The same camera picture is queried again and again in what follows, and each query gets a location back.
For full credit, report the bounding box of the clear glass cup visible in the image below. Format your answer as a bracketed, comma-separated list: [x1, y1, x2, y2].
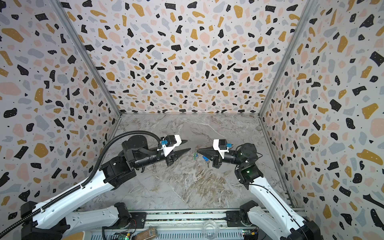
[202, 220, 219, 240]

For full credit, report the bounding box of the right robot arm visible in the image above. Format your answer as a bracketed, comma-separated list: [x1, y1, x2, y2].
[197, 139, 322, 240]

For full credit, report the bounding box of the blue capped key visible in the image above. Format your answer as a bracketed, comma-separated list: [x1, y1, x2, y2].
[203, 156, 210, 168]

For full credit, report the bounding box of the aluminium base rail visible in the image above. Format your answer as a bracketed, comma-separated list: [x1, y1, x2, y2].
[59, 208, 271, 240]

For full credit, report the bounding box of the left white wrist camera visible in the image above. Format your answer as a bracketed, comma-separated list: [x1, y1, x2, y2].
[157, 135, 182, 157]

